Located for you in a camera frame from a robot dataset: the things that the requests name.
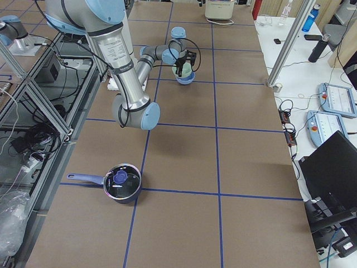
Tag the clear plastic bottle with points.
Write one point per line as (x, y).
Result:
(285, 13)

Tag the aluminium rack frame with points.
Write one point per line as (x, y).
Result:
(44, 101)

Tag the black laptop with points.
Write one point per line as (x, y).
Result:
(330, 172)

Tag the blue bowl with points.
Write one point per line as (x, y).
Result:
(186, 80)

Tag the white and chrome toaster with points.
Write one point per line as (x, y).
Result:
(219, 10)

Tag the orange black adapter box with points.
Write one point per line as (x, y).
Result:
(284, 117)

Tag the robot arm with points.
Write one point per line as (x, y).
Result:
(16, 37)
(102, 23)

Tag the far teach pendant tablet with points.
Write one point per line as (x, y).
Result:
(337, 99)

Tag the black monitor stand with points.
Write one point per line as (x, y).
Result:
(335, 226)

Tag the dark blue pot with lid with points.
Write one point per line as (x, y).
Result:
(122, 183)

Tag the green bowl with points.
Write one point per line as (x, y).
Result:
(187, 69)

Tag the crumpled clear plastic bag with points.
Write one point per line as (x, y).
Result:
(13, 222)

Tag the teach pendant tablet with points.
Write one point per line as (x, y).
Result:
(337, 99)
(322, 125)

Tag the near teach pendant tablet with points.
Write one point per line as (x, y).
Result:
(322, 125)

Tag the aluminium frame post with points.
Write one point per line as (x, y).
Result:
(302, 14)

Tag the grey office chair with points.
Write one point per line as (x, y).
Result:
(340, 23)

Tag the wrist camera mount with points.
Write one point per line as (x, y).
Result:
(191, 57)

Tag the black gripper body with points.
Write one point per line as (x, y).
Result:
(180, 64)

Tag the blue water bottle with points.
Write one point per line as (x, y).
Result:
(311, 18)

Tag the black thermos bottle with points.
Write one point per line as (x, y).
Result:
(319, 48)

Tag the black phone on desk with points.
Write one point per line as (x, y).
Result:
(312, 37)

